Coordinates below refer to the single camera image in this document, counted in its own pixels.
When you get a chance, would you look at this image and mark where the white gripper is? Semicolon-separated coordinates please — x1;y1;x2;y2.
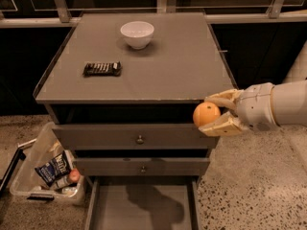
199;83;277;137

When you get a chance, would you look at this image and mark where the orange fruit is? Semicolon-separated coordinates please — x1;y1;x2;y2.
193;102;221;127

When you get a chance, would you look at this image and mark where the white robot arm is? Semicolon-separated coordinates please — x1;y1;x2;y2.
199;80;307;137

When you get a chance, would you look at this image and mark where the grey drawer cabinet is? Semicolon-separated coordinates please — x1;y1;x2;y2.
33;11;241;190

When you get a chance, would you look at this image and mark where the grey middle drawer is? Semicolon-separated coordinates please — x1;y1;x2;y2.
74;158;210;176

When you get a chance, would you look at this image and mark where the grey drawer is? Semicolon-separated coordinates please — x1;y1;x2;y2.
84;176;202;230
74;158;210;176
53;124;218;150

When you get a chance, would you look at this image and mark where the grey bottom drawer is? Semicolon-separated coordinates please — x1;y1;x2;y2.
84;176;202;230

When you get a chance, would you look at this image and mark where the grey top drawer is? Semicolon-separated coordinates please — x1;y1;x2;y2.
53;124;218;150

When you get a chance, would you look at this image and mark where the white ceramic bowl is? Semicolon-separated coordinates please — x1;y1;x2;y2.
120;21;154;49

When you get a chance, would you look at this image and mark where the black snack bar wrapper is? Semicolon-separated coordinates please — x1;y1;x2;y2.
83;61;122;77

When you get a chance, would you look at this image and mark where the red apple in bin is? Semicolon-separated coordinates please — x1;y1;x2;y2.
68;169;81;183

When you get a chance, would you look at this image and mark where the blue chip bag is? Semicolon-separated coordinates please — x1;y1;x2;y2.
35;150;73;187

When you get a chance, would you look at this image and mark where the clear plastic storage bin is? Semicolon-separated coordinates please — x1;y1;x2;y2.
10;122;85;205

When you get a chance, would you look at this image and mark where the black bin lid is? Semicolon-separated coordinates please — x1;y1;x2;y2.
0;139;36;197

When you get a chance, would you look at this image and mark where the white post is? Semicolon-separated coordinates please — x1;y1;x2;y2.
283;47;307;83

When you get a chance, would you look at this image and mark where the metal window railing frame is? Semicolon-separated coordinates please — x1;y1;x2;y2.
0;0;307;28

